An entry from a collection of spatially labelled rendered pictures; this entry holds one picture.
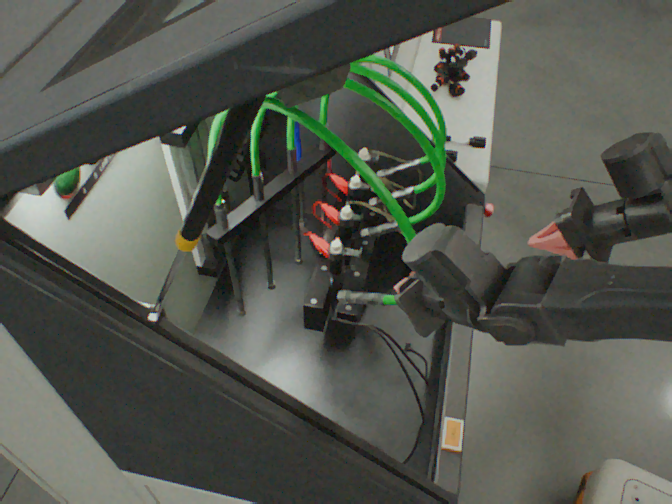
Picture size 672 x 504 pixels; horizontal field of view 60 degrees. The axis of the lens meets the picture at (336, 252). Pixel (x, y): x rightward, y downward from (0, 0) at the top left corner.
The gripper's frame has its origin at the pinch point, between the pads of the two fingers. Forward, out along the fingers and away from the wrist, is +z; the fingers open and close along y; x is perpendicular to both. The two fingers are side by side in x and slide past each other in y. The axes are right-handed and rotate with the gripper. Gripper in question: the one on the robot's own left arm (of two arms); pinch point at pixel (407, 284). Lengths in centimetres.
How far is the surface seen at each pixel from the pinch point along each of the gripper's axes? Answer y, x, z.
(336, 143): 0.1, -22.2, -6.9
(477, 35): -81, -15, 72
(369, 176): -0.7, -16.9, -8.2
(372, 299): 3.8, 0.8, 6.1
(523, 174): -128, 58, 155
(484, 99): -61, -3, 54
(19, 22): 20, -53, 5
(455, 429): 4.5, 26.7, 6.2
